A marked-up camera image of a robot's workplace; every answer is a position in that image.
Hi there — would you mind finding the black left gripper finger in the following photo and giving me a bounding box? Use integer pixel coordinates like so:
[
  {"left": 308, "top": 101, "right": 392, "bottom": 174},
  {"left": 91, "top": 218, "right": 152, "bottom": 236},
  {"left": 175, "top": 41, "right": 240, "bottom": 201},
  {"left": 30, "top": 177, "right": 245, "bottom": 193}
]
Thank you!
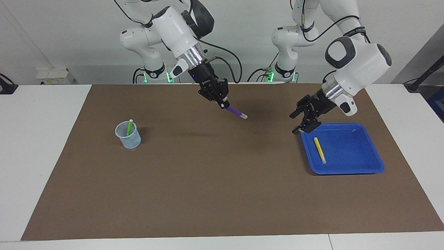
[
  {"left": 289, "top": 94, "right": 313, "bottom": 119},
  {"left": 292, "top": 111, "right": 322, "bottom": 135}
]

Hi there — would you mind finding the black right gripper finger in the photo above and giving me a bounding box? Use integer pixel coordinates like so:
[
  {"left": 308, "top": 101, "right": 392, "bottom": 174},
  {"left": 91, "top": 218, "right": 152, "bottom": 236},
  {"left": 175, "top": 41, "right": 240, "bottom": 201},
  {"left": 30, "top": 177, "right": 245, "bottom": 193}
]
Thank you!
[
  {"left": 198, "top": 86, "right": 223, "bottom": 103},
  {"left": 215, "top": 79, "right": 230, "bottom": 109}
]

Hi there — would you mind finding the purple highlighter pen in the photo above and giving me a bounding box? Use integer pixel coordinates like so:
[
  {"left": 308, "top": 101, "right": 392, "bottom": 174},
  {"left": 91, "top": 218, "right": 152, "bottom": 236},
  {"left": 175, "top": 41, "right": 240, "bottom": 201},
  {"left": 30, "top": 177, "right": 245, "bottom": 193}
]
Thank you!
[{"left": 225, "top": 106, "right": 248, "bottom": 120}]

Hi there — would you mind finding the yellow highlighter pen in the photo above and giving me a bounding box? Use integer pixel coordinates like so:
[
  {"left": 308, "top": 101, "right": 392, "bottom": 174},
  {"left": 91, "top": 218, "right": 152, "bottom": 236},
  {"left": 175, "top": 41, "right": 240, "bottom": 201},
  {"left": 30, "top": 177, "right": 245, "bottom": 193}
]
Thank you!
[{"left": 314, "top": 137, "right": 327, "bottom": 164}]

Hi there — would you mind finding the blue plastic tray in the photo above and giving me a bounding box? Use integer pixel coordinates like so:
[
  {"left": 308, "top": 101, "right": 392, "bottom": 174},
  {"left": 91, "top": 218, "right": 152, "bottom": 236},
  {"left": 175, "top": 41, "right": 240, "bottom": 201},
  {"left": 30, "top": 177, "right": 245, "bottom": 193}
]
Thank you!
[{"left": 299, "top": 122, "right": 385, "bottom": 175}]

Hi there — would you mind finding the brown table mat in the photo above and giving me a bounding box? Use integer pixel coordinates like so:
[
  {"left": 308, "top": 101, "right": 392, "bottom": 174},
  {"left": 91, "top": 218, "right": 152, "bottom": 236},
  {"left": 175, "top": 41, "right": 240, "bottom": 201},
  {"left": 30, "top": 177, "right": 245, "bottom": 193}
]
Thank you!
[{"left": 21, "top": 83, "right": 444, "bottom": 241}]

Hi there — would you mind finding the black pole with base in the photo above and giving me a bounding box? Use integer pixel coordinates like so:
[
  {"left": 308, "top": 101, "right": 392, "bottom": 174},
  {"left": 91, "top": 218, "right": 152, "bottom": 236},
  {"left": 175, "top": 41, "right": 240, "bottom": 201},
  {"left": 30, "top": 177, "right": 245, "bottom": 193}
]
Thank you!
[{"left": 403, "top": 55, "right": 444, "bottom": 93}]

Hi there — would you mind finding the translucent pen cup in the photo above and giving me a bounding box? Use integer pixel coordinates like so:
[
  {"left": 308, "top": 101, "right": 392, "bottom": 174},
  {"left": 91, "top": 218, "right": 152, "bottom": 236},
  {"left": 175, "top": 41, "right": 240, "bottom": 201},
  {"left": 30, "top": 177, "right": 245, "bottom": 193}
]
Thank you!
[{"left": 115, "top": 121, "right": 142, "bottom": 149}]

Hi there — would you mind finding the grey partition panel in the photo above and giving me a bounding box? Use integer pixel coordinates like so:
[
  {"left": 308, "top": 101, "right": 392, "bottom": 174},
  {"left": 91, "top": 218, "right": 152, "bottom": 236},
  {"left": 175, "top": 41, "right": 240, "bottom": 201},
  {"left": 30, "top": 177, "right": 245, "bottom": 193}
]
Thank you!
[{"left": 391, "top": 24, "right": 444, "bottom": 85}]

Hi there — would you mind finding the blue box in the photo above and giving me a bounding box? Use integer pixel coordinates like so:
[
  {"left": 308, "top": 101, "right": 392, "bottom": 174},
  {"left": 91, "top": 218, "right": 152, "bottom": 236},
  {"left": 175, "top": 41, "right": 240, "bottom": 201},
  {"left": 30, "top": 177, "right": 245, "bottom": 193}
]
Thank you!
[{"left": 427, "top": 87, "right": 444, "bottom": 123}]

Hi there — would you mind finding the white power strip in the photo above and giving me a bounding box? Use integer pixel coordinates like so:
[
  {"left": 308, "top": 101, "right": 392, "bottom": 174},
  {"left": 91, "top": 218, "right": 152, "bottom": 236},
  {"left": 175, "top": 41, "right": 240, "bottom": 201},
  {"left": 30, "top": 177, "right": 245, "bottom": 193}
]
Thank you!
[{"left": 36, "top": 68, "right": 76, "bottom": 85}]

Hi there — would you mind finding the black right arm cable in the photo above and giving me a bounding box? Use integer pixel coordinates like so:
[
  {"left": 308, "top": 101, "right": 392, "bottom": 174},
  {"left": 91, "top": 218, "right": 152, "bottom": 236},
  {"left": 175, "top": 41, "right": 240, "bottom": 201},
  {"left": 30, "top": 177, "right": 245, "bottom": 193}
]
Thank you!
[{"left": 199, "top": 38, "right": 242, "bottom": 84}]

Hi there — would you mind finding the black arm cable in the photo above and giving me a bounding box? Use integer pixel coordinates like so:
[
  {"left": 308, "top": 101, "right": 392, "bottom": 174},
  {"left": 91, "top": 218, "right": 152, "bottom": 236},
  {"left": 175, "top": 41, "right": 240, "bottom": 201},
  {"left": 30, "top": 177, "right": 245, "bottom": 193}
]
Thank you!
[
  {"left": 300, "top": 0, "right": 372, "bottom": 44},
  {"left": 199, "top": 38, "right": 242, "bottom": 84}
]

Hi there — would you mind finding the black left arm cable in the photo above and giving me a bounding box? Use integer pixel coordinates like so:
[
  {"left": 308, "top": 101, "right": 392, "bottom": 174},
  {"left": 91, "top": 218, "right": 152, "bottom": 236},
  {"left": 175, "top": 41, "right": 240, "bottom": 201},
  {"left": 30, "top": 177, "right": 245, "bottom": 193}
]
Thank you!
[{"left": 300, "top": 0, "right": 372, "bottom": 44}]

